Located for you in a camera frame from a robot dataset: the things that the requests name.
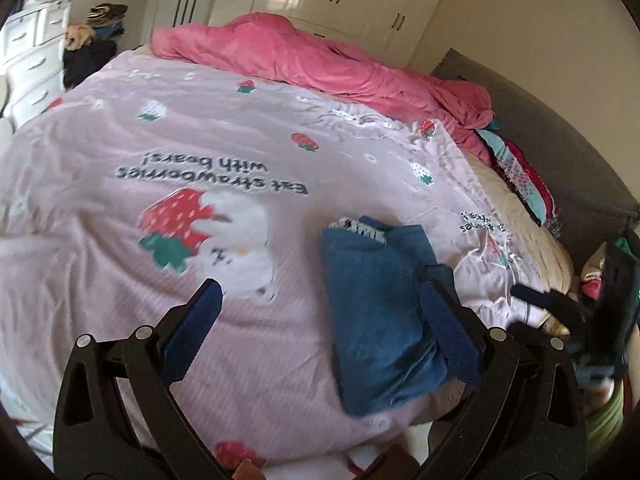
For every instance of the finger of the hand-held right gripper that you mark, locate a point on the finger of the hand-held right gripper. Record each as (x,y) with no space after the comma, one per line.
(535,297)

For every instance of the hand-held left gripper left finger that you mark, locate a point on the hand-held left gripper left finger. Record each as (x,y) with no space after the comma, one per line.
(192,325)

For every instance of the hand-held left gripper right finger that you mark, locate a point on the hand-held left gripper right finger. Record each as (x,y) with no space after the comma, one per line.
(450,330)

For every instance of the blue denim pants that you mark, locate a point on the blue denim pants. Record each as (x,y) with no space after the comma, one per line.
(370,310)

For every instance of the pink and green cloth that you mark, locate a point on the pink and green cloth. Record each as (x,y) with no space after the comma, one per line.
(592,272)

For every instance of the beige bed sheet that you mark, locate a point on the beige bed sheet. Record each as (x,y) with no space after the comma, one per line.
(520,230)

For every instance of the stack of colourful folded cloths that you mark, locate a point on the stack of colourful folded cloths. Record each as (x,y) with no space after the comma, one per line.
(520,175)

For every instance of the grey padded headboard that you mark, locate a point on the grey padded headboard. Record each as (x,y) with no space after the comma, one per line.
(550,135)

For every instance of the pink strawberry printed blanket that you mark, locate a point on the pink strawberry printed blanket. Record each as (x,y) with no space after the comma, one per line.
(250,125)

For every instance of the pile of dark clothes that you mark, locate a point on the pile of dark clothes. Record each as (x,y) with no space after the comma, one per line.
(90,55)

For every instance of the pink duvet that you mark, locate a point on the pink duvet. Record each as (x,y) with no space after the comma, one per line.
(300,55)

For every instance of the white chest of drawers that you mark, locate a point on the white chest of drawers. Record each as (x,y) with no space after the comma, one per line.
(30,60)

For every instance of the white wardrobe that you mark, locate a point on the white wardrobe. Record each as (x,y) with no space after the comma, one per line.
(350,5)

